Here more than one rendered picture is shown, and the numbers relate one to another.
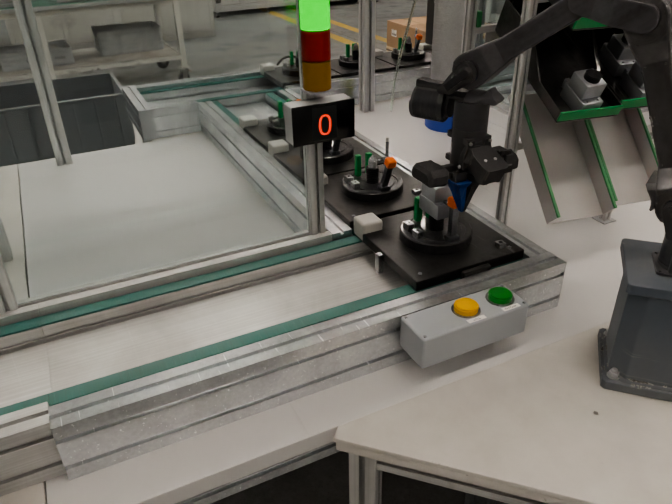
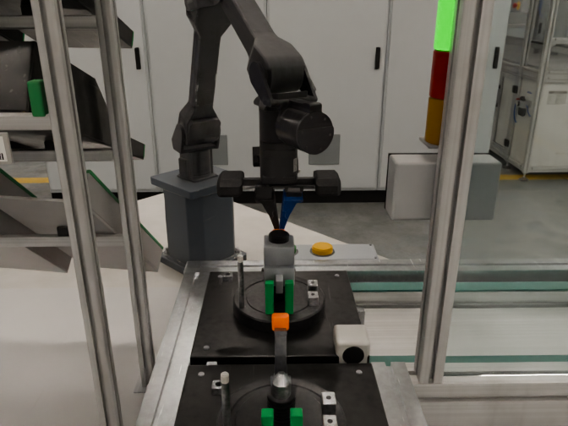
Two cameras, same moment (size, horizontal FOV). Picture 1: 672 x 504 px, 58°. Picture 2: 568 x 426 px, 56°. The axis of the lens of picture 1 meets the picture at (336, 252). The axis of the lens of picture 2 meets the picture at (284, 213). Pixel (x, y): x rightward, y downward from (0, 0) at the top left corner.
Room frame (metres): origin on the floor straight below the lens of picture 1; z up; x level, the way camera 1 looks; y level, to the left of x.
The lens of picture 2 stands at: (1.67, 0.10, 1.41)
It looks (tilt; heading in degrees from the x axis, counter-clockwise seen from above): 22 degrees down; 204
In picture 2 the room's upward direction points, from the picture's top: straight up
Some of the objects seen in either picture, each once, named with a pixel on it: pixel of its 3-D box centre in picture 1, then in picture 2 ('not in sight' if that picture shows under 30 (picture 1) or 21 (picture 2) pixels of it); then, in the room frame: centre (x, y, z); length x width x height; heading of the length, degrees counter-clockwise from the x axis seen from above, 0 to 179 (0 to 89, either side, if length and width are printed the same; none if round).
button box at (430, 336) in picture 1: (464, 323); (321, 264); (0.80, -0.21, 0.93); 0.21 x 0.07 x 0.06; 115
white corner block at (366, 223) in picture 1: (367, 226); (351, 345); (1.08, -0.07, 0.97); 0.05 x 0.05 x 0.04; 25
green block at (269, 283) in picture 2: not in sight; (269, 297); (1.08, -0.19, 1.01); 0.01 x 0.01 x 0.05; 25
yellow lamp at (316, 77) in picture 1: (316, 74); (449, 119); (1.06, 0.03, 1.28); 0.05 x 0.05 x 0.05
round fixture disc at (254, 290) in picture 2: (435, 232); (279, 302); (1.03, -0.20, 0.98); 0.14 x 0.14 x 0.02
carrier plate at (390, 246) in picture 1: (435, 240); (279, 313); (1.03, -0.20, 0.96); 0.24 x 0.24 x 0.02; 25
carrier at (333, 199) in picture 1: (372, 171); (281, 402); (1.26, -0.09, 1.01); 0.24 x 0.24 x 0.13; 25
